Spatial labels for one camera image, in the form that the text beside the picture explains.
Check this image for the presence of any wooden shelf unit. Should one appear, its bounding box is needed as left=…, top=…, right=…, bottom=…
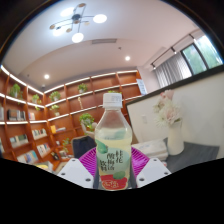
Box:
left=0, top=64, right=144, bottom=171

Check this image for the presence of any black track light rail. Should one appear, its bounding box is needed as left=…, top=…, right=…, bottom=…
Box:
left=150, top=33, right=196, bottom=70

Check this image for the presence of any wooden artist mannequin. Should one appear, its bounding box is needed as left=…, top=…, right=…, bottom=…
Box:
left=80, top=121, right=98, bottom=136

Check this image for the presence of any white vase with flowers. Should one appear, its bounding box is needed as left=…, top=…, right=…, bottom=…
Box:
left=152, top=89, right=185, bottom=157

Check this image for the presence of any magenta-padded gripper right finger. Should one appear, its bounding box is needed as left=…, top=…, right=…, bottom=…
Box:
left=129, top=146, right=172, bottom=190

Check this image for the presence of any clear drink bottle green label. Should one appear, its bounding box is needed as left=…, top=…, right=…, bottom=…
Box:
left=94, top=92, right=133, bottom=191

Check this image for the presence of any window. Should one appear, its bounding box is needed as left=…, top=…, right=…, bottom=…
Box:
left=180, top=34, right=224, bottom=76

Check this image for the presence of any ceiling air vent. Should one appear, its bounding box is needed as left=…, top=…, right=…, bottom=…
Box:
left=91, top=38, right=118, bottom=45

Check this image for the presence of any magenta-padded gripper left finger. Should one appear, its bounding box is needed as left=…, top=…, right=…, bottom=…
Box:
left=57, top=147, right=98, bottom=190

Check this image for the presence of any grey window curtain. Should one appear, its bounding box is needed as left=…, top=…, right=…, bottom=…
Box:
left=153, top=51, right=195, bottom=89

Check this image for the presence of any multi-bulb ceiling lamp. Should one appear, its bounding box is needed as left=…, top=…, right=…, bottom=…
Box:
left=49, top=2, right=108, bottom=44

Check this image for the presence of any dark office chair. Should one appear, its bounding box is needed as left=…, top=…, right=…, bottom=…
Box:
left=71, top=135, right=98, bottom=160

